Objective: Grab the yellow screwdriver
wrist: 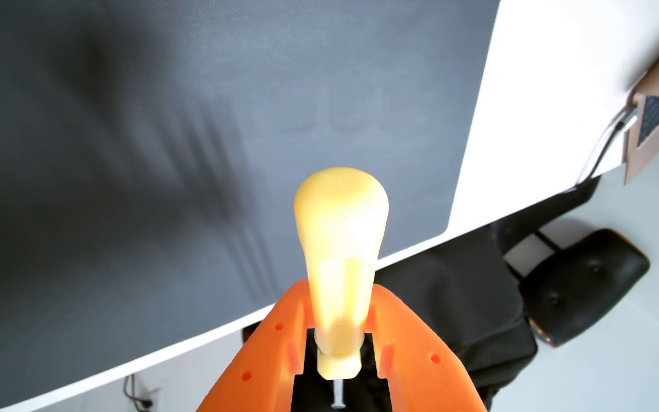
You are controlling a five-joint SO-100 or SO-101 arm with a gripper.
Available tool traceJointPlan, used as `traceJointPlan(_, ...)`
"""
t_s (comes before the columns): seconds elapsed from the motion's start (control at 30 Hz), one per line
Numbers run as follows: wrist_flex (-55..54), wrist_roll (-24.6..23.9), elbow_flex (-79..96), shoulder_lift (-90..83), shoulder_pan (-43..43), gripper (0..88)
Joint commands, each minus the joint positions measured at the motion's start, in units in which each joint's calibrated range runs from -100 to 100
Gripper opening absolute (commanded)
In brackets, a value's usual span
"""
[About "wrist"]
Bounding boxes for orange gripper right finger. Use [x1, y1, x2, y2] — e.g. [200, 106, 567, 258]
[365, 284, 488, 412]

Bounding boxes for yellow handled screwdriver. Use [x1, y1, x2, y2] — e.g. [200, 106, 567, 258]
[293, 166, 390, 410]

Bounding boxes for black leather chair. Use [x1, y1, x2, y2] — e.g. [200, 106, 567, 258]
[490, 176, 651, 348]

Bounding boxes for dark grey textured mat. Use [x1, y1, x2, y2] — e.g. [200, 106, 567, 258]
[0, 0, 501, 410]

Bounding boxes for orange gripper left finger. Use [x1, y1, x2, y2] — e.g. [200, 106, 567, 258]
[196, 279, 314, 412]

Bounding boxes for black and white cable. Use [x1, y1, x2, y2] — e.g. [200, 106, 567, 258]
[574, 105, 659, 187]

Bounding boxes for thin black floor cable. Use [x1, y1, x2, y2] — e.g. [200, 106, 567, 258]
[122, 373, 155, 411]

